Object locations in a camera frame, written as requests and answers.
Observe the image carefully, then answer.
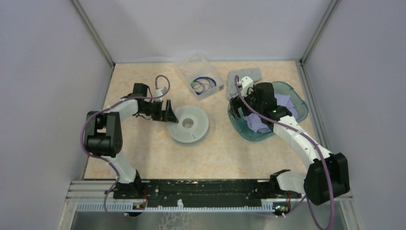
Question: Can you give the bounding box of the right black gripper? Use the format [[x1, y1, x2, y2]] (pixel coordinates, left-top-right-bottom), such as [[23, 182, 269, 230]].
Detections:
[[229, 85, 263, 120]]

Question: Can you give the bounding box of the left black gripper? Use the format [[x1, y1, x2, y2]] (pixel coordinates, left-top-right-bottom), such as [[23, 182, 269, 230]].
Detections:
[[140, 99, 178, 123]]

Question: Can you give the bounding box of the white perforated cable spool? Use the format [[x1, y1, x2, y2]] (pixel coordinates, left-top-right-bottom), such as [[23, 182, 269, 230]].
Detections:
[[167, 105, 209, 145]]

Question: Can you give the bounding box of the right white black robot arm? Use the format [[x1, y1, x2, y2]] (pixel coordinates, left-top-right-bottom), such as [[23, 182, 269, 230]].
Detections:
[[229, 77, 350, 205]]

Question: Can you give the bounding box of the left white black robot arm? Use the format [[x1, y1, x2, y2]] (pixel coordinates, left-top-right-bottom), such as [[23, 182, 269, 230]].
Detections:
[[81, 83, 179, 198]]

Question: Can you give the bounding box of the teal plastic basin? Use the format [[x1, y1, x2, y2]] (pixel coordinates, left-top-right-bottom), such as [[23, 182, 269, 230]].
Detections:
[[228, 81, 308, 141]]

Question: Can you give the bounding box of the lavender cloth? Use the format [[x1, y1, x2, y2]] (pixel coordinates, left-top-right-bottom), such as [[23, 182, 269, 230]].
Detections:
[[244, 93, 299, 133]]

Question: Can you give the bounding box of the grey towel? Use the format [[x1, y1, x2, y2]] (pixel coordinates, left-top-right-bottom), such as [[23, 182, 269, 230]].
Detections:
[[226, 68, 262, 100]]

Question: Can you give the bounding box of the clear plastic container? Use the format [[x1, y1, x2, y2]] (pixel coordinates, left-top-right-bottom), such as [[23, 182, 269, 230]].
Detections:
[[174, 51, 225, 101]]

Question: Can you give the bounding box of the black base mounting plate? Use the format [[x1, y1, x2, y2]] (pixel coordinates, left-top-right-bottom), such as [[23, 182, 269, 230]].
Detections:
[[112, 179, 301, 208]]

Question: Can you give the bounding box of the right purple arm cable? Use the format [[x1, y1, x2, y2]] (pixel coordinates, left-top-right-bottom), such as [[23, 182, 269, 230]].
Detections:
[[234, 75, 336, 230]]

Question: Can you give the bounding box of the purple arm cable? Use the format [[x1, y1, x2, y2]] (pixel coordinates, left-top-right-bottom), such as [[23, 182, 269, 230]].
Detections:
[[79, 75, 171, 220], [234, 75, 336, 230]]

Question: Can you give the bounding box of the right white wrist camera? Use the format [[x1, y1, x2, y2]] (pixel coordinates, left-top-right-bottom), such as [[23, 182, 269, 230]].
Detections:
[[238, 76, 254, 97]]

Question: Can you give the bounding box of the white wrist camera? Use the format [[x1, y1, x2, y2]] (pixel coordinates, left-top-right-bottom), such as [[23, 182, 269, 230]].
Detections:
[[154, 87, 168, 102], [238, 76, 254, 97]]

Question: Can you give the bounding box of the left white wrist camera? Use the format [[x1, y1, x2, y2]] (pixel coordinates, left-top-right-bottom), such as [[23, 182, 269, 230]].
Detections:
[[154, 87, 168, 102]]

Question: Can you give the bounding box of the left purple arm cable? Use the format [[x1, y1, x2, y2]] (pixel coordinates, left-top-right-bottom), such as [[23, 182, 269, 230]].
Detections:
[[79, 75, 171, 220]]

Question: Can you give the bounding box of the coiled blue cable in container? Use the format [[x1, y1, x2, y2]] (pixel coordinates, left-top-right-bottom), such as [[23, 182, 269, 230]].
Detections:
[[190, 77, 217, 96]]

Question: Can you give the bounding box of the white slotted cable duct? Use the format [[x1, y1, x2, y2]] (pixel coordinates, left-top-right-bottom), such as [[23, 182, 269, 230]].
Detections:
[[76, 200, 284, 213]]

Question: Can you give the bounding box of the aluminium frame rail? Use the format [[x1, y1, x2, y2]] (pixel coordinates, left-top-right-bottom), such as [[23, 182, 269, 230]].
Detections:
[[65, 179, 353, 201]]

